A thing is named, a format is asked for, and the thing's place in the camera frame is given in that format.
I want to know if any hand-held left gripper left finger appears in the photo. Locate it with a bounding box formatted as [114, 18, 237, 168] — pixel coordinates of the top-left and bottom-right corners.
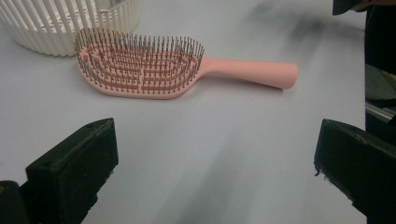
[20, 117, 120, 224]

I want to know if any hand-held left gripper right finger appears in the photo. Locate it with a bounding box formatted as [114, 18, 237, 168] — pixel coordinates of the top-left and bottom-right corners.
[313, 119, 396, 224]

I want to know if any pink hairbrush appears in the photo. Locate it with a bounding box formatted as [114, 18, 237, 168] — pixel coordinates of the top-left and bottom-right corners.
[74, 27, 299, 101]

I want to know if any white slatted basket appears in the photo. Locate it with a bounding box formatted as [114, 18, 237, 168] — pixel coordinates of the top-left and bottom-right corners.
[0, 0, 142, 58]

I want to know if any aluminium rail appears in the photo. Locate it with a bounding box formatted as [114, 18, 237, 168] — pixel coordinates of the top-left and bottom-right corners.
[365, 101, 396, 123]

